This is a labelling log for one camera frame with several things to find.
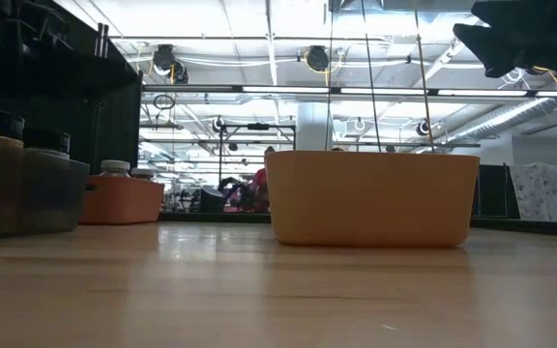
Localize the black curtain stand pole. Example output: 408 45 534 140
94 21 110 59

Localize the long ceiling light bar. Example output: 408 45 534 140
141 83 557 99

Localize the orange plastic bin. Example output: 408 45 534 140
78 174 166 226

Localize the black lid spice jar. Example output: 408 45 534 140
21 128 72 157

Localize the black background rig frame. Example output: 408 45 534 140
217 122 298 188

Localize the silver ventilation duct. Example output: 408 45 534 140
416 79 557 154

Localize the white patterned panel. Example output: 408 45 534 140
509 161 557 223

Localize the grey translucent plastic bin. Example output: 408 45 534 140
0 133 91 242

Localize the yellow plastic bin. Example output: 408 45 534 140
264 149 482 249

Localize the thin black hanging cable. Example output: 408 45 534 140
325 0 335 152

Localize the person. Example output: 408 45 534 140
249 145 277 214

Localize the black curtain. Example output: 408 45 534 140
0 0 144 178

